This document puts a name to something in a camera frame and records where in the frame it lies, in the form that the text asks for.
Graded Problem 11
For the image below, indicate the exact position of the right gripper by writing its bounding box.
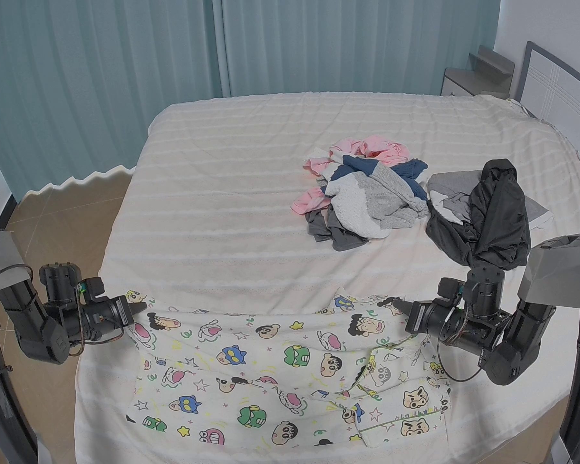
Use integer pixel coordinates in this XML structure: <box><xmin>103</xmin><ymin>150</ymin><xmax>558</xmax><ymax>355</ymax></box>
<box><xmin>404</xmin><ymin>298</ymin><xmax>467</xmax><ymax>347</ymax></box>

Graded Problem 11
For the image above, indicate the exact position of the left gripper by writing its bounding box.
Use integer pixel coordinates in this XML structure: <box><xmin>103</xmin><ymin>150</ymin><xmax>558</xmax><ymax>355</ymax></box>
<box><xmin>80</xmin><ymin>295</ymin><xmax>137</xmax><ymax>346</ymax></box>

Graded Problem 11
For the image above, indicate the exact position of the white printed pyjama top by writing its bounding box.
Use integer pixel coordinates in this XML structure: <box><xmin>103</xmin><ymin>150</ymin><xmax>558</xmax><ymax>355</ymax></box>
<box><xmin>126</xmin><ymin>288</ymin><xmax>452</xmax><ymax>448</ymax></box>

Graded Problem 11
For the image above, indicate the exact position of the pile of clothes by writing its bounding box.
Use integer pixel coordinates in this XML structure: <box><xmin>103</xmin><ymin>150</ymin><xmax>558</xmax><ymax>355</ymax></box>
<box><xmin>290</xmin><ymin>135</ymin><xmax>428</xmax><ymax>252</ymax></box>

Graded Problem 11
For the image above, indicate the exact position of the black garment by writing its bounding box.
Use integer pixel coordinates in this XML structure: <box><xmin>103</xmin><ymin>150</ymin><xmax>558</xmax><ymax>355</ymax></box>
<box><xmin>425</xmin><ymin>159</ymin><xmax>532</xmax><ymax>270</ymax></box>

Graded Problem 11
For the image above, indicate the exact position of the grey garment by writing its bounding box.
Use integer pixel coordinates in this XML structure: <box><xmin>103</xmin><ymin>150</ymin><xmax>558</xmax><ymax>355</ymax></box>
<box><xmin>426</xmin><ymin>169</ymin><xmax>554</xmax><ymax>231</ymax></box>

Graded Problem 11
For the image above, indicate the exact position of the bed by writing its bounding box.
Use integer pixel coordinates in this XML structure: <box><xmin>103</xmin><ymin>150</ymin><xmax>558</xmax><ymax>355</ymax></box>
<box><xmin>73</xmin><ymin>42</ymin><xmax>580</xmax><ymax>464</ymax></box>

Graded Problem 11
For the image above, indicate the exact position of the grey bedside table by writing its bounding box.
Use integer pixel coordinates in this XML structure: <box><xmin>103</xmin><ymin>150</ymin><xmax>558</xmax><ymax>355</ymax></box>
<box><xmin>441</xmin><ymin>45</ymin><xmax>515</xmax><ymax>99</ymax></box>

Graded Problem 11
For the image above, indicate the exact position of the blue-green curtain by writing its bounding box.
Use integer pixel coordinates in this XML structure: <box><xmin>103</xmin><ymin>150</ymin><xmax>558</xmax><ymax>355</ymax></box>
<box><xmin>0</xmin><ymin>0</ymin><xmax>225</xmax><ymax>202</ymax></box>
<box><xmin>210</xmin><ymin>0</ymin><xmax>502</xmax><ymax>99</ymax></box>

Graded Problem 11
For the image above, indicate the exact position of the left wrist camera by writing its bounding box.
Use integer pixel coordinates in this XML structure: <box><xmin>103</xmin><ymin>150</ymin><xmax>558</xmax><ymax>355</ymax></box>
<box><xmin>79</xmin><ymin>277</ymin><xmax>105</xmax><ymax>304</ymax></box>

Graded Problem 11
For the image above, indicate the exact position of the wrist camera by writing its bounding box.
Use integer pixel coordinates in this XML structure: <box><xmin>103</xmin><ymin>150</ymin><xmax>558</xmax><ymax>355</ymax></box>
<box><xmin>437</xmin><ymin>277</ymin><xmax>466</xmax><ymax>304</ymax></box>
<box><xmin>79</xmin><ymin>277</ymin><xmax>105</xmax><ymax>304</ymax></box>

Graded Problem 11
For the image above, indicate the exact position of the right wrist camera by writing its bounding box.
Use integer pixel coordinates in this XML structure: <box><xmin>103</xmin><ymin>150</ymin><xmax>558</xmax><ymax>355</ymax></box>
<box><xmin>437</xmin><ymin>277</ymin><xmax>466</xmax><ymax>304</ymax></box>

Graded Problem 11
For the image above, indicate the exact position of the black cable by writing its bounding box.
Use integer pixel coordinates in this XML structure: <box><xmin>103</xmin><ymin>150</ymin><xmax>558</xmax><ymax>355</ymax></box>
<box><xmin>0</xmin><ymin>265</ymin><xmax>34</xmax><ymax>290</ymax></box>
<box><xmin>435</xmin><ymin>339</ymin><xmax>489</xmax><ymax>383</ymax></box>

